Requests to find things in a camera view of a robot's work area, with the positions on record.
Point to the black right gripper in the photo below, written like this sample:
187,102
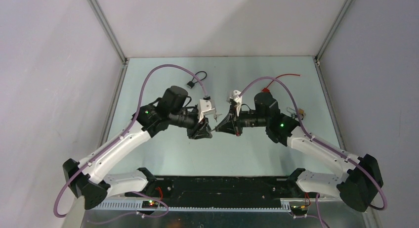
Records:
228,125

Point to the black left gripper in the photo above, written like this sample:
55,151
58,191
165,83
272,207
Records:
204,131

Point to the silver key with ring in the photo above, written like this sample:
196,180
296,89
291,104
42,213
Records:
216,116

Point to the black cable padlock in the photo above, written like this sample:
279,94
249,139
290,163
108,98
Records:
199,76

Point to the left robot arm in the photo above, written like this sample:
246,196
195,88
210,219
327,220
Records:
90,178

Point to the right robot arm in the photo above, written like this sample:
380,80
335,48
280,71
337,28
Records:
355,180

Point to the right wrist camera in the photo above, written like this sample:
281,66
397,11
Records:
235,99

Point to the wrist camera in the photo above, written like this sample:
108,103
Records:
206,106
235,99

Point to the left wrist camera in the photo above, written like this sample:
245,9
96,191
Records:
206,106

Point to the red cable padlock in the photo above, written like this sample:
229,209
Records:
266,89

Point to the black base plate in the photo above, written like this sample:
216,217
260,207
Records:
224,192

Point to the aluminium frame rail left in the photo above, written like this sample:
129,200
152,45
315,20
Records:
111,36

